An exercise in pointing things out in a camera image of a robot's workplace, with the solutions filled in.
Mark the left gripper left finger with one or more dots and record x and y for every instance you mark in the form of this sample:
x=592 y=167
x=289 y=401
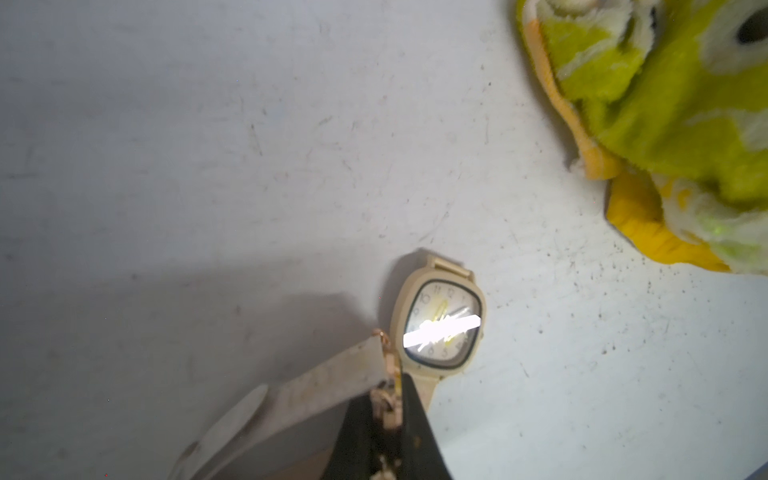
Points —
x=356 y=455

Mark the yellow green frog towel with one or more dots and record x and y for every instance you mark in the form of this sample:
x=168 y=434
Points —
x=667 y=102

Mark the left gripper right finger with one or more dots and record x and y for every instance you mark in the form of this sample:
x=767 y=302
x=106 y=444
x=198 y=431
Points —
x=420 y=456

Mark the silver band watch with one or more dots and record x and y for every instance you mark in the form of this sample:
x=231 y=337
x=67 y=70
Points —
x=268 y=410

